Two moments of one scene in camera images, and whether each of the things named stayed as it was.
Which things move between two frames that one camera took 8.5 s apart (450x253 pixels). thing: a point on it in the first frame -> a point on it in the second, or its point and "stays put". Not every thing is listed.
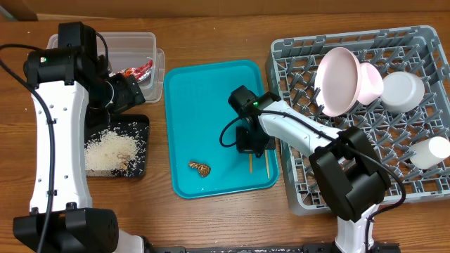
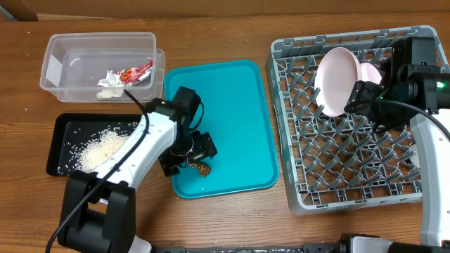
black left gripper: x=129 y=92 -> x=204 y=144
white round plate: x=337 y=81 stays put
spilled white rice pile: x=117 y=151 stays put
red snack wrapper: x=138 y=72 stays put
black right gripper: x=243 y=147 -> x=358 y=102
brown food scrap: x=204 y=170 stays put
